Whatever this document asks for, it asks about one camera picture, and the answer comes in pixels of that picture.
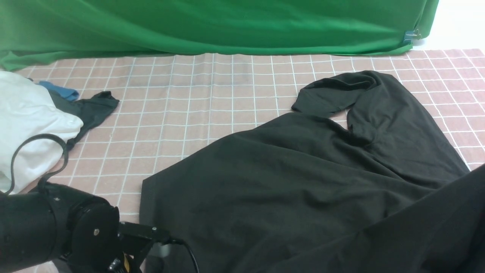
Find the dark gray long-sleeve shirt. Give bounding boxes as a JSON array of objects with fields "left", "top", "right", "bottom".
[{"left": 139, "top": 71, "right": 484, "bottom": 273}]

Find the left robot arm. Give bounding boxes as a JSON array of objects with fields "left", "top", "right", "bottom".
[{"left": 0, "top": 183, "right": 123, "bottom": 273}]

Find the pink checkered tablecloth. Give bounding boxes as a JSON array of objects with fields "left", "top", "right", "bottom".
[{"left": 17, "top": 49, "right": 485, "bottom": 222}]

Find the blue garment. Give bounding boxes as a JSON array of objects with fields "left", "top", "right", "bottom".
[{"left": 38, "top": 81, "right": 80, "bottom": 101}]

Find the blue binder clip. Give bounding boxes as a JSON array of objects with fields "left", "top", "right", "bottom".
[{"left": 402, "top": 29, "right": 422, "bottom": 44}]

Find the white garment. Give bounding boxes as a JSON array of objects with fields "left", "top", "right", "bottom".
[{"left": 0, "top": 71, "right": 83, "bottom": 194}]

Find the green backdrop cloth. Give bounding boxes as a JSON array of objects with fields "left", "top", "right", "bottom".
[{"left": 0, "top": 0, "right": 438, "bottom": 71}]

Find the black left camera cable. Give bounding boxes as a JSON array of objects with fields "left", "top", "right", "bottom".
[{"left": 9, "top": 133, "right": 200, "bottom": 273}]

